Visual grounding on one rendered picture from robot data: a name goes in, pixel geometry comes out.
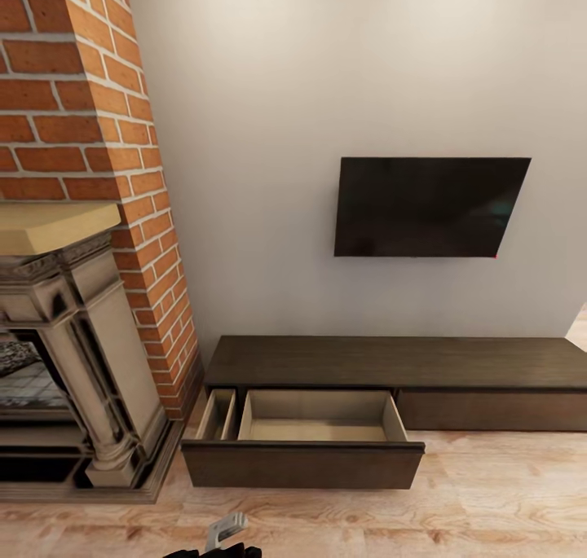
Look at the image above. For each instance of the wood fireplace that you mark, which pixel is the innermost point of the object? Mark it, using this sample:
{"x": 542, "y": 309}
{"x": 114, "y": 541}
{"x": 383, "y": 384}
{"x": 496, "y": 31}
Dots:
{"x": 81, "y": 420}

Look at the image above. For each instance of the countertop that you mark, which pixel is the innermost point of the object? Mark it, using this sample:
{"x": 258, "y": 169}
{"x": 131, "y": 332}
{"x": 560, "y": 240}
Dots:
{"x": 37, "y": 228}

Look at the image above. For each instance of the wall mounted tv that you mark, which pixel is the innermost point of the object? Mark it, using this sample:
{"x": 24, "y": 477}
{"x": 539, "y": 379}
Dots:
{"x": 426, "y": 206}

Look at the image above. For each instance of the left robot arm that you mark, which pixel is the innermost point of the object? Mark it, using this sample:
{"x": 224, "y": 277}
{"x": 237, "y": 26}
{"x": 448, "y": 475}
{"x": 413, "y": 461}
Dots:
{"x": 215, "y": 534}

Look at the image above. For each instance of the cabinet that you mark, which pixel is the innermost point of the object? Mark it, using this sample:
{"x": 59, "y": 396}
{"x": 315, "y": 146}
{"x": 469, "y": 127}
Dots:
{"x": 330, "y": 412}

